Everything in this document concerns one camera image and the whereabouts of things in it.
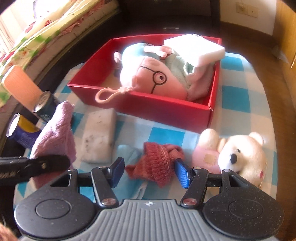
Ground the dark wooden nightstand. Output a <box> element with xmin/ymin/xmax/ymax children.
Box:
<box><xmin>118</xmin><ymin>0</ymin><xmax>221</xmax><ymax>37</ymax></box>

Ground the white teddy bear plush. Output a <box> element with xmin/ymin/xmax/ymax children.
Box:
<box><xmin>191</xmin><ymin>128</ymin><xmax>269</xmax><ymax>189</ymax></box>

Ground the white sponge block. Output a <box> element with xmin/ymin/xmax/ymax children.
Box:
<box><xmin>164</xmin><ymin>34</ymin><xmax>225</xmax><ymax>67</ymax></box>

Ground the orange ribbed bottle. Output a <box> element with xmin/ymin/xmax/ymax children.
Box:
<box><xmin>1</xmin><ymin>65</ymin><xmax>43</xmax><ymax>112</ymax></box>

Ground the white sponge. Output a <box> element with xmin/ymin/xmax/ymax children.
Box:
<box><xmin>81</xmin><ymin>108</ymin><xmax>117</xmax><ymax>164</ymax></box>

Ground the pink pig plush toy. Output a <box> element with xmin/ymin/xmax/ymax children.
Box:
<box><xmin>95</xmin><ymin>43</ymin><xmax>214</xmax><ymax>103</ymax></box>

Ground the blue white checkered tablecloth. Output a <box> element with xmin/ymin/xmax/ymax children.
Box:
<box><xmin>12</xmin><ymin>52</ymin><xmax>278</xmax><ymax>209</ymax></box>

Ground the blue drink can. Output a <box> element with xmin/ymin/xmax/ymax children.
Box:
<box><xmin>6</xmin><ymin>113</ymin><xmax>41</xmax><ymax>149</ymax></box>

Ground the bed with floral quilt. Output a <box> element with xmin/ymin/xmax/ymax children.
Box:
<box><xmin>0</xmin><ymin>0</ymin><xmax>120</xmax><ymax>107</ymax></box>

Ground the red cardboard box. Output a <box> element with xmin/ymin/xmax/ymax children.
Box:
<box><xmin>68</xmin><ymin>34</ymin><xmax>225</xmax><ymax>133</ymax></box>

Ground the wooden wardrobe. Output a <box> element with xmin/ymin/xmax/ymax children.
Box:
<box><xmin>272</xmin><ymin>0</ymin><xmax>296</xmax><ymax>110</ymax></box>

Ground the dark Starbucks coffee can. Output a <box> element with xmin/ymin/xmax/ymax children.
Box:
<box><xmin>33</xmin><ymin>90</ymin><xmax>61</xmax><ymax>123</ymax></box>

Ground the purple quilted cloth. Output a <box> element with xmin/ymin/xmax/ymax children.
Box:
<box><xmin>29</xmin><ymin>100</ymin><xmax>77</xmax><ymax>188</ymax></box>

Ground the beige wall socket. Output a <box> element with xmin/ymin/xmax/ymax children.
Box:
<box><xmin>236</xmin><ymin>2</ymin><xmax>258</xmax><ymax>18</ymax></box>

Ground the pink knitted sock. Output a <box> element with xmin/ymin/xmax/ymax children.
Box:
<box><xmin>125</xmin><ymin>142</ymin><xmax>185</xmax><ymax>187</ymax></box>

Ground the person's right hand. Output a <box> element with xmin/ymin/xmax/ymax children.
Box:
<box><xmin>0</xmin><ymin>223</ymin><xmax>18</xmax><ymax>241</ymax></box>

